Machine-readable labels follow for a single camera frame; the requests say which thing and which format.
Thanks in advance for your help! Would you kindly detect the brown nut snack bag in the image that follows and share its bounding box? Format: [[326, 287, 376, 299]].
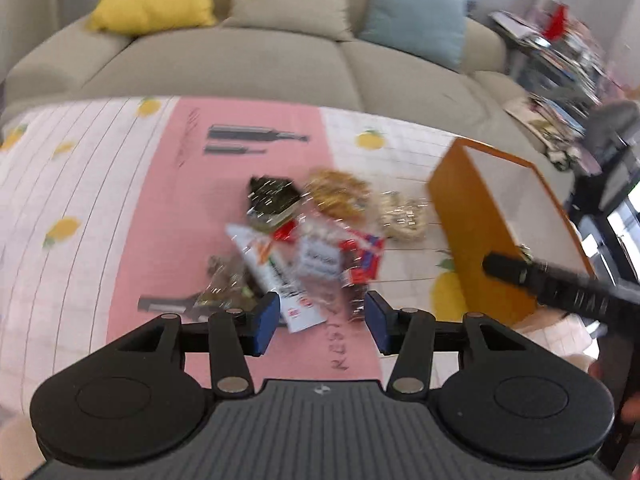
[[193, 256, 264, 315]]

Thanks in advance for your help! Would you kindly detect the white carrot stick snack box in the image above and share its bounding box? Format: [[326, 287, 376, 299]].
[[224, 224, 326, 333]]

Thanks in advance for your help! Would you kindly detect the clear bag of red candies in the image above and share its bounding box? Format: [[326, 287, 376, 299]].
[[271, 214, 385, 322]]

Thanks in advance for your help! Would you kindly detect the white rice cracker pack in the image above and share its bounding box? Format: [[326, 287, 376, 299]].
[[378, 191, 428, 242]]

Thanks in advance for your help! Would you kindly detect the dark seaweed snack pack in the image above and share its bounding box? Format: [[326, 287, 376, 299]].
[[246, 176, 303, 233]]

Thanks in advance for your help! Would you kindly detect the golden fried snack pack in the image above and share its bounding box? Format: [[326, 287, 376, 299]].
[[306, 168, 371, 221]]

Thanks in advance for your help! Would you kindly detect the person's right hand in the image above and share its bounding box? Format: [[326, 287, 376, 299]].
[[588, 361, 640, 425]]

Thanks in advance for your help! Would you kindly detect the grey office chair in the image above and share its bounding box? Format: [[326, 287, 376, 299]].
[[574, 100, 639, 195]]

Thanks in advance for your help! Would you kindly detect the stack of magazines on sofa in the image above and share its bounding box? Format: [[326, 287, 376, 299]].
[[503, 94, 585, 172]]

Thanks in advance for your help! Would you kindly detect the cluttered desk with books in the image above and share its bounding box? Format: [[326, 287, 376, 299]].
[[489, 0, 625, 118]]

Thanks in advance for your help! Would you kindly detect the beige sofa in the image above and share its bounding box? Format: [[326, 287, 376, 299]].
[[1, 20, 574, 200]]

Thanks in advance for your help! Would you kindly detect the light blue cushion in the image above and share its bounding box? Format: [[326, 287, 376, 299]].
[[358, 0, 466, 70]]

